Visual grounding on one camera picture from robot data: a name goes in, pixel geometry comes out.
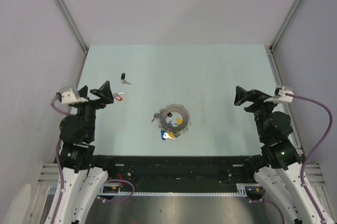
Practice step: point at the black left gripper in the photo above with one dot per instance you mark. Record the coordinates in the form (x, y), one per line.
(105, 94)

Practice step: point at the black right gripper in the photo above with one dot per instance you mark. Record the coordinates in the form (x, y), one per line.
(253, 95)

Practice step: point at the steel disc keyring holder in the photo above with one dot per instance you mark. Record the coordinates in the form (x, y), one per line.
(161, 118)

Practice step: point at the yellow plastic key tag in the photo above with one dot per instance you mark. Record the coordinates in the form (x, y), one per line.
(178, 121)

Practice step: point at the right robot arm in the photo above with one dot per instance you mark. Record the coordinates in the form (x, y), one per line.
(279, 169)

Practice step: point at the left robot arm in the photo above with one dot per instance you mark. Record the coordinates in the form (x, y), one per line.
(80, 173)

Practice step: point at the silver key with red tag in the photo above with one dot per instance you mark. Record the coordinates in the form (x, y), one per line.
(118, 94)

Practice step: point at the red plastic key tag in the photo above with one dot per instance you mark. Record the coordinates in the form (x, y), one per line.
(119, 98)

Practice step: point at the silver key by black fob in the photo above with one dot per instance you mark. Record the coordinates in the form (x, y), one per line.
(126, 82)

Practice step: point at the aluminium front crossbar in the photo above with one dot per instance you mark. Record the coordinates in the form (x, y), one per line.
(49, 174)

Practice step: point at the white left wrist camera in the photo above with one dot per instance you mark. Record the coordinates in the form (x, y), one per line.
(66, 95)

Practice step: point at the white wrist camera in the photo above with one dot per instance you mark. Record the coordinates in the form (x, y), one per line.
(282, 95)
(66, 95)

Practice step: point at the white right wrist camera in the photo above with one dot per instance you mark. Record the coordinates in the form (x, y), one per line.
(282, 95)

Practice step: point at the aluminium frame rail right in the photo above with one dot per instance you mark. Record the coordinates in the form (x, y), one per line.
(287, 107)

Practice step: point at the aluminium frame rail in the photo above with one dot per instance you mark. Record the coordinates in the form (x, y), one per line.
(287, 107)
(74, 127)

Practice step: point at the aluminium frame rail left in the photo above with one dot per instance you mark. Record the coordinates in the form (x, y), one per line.
(74, 127)

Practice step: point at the yellow key tag on ring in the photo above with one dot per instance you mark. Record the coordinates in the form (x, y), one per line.
(168, 135)

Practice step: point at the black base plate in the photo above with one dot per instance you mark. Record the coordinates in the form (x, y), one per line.
(134, 175)

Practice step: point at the aluminium frame post right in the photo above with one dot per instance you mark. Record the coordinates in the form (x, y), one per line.
(286, 22)

